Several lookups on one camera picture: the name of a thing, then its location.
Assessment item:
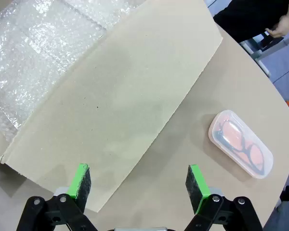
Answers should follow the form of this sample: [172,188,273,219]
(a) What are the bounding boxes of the person in black T-shirt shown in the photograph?
[213,0,289,43]

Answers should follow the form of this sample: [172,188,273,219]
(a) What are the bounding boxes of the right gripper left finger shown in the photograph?
[15,163,98,231]

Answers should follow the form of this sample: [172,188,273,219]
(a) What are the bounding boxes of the brown cardboard shipping box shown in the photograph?
[0,0,223,214]

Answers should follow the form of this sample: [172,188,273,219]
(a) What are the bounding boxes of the dark-framed eyeglasses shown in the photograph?
[213,119,265,175]

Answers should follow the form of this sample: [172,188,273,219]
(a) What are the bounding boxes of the person's left hand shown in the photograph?
[264,11,289,38]

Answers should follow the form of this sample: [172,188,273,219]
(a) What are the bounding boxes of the white metal-legged work table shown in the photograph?
[239,31,289,77]

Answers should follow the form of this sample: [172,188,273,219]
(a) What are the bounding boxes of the clear bubble wrap sheet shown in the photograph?
[0,0,147,142]

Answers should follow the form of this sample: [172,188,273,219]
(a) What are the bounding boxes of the translucent glasses case orange liner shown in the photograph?
[208,110,273,180]

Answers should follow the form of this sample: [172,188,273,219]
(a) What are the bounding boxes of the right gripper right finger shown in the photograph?
[183,164,264,231]

